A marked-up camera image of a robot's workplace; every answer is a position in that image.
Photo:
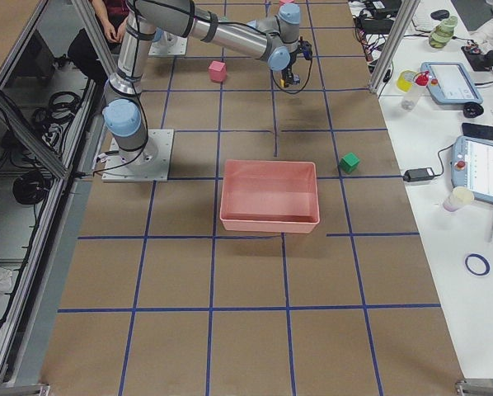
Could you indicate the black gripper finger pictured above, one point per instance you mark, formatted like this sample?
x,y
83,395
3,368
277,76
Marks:
x,y
284,78

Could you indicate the yellow black button module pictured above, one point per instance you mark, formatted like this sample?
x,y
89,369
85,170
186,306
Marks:
x,y
294,79

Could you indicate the person hand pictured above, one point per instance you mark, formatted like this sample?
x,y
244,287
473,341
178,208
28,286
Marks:
x,y
110,32

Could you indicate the pink cube centre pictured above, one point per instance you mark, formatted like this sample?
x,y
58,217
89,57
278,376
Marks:
x,y
217,71

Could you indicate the green cube near bin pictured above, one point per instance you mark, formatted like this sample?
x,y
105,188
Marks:
x,y
349,162

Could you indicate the yellow tape roll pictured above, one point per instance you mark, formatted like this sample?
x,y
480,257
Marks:
x,y
405,80

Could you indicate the pink plastic bin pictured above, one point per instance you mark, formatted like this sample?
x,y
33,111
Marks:
x,y
269,196

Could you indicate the clear squeeze bottle red cap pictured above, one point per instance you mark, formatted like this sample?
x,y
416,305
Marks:
x,y
418,87

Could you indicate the green glass jar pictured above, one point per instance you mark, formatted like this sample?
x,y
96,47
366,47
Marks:
x,y
443,33

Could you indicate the teach pendant far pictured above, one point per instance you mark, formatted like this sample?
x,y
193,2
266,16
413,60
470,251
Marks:
x,y
454,84

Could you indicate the teach pendant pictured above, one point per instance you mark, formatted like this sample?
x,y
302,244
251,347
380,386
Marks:
x,y
454,84
472,166

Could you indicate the black power adapter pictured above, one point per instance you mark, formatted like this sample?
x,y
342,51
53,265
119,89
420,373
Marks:
x,y
422,174

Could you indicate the black round cap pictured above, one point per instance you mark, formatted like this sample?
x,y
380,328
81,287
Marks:
x,y
472,110

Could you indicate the black smartphone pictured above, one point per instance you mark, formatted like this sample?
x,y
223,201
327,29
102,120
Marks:
x,y
477,131

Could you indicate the paper cup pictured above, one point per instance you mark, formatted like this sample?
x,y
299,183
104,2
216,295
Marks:
x,y
458,198

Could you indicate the teach pendant near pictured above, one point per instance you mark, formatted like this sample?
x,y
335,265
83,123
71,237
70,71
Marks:
x,y
472,166

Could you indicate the aluminium frame post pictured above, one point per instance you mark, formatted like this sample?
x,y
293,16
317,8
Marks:
x,y
399,27

